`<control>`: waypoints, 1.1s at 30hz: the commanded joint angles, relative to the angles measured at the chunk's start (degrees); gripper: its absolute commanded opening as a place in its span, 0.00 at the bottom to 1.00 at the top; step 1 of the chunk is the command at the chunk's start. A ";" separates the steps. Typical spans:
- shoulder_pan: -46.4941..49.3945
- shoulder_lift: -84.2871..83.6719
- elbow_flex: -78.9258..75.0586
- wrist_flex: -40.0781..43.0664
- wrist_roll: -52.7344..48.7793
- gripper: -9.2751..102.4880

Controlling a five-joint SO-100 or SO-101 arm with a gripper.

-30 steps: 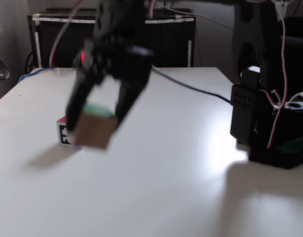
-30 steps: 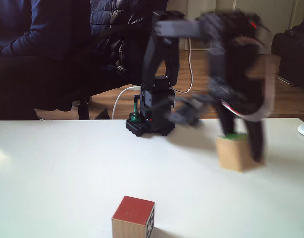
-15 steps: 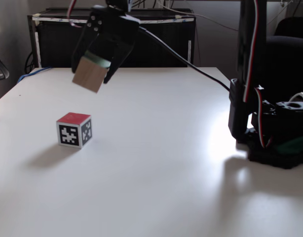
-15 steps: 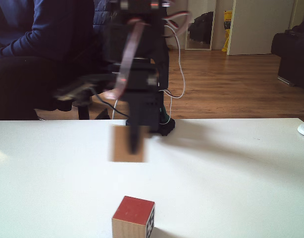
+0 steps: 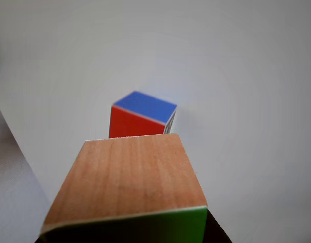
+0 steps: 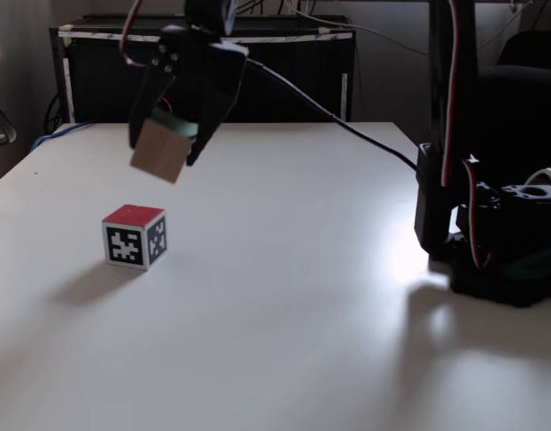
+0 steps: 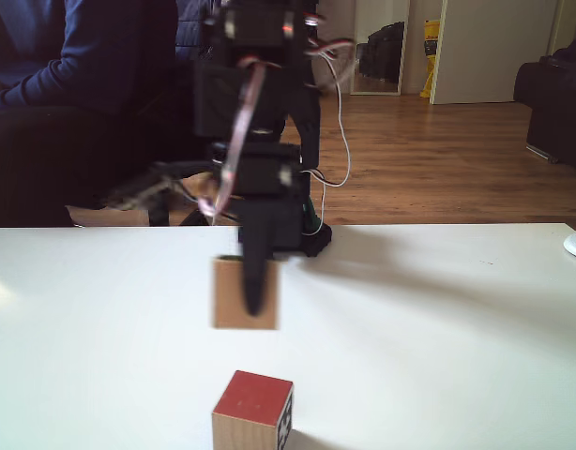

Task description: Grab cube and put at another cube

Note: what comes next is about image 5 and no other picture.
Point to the wooden cube with green face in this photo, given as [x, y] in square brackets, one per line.
[130, 177]

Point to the coloured cube with marker faces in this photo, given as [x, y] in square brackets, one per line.
[135, 121]

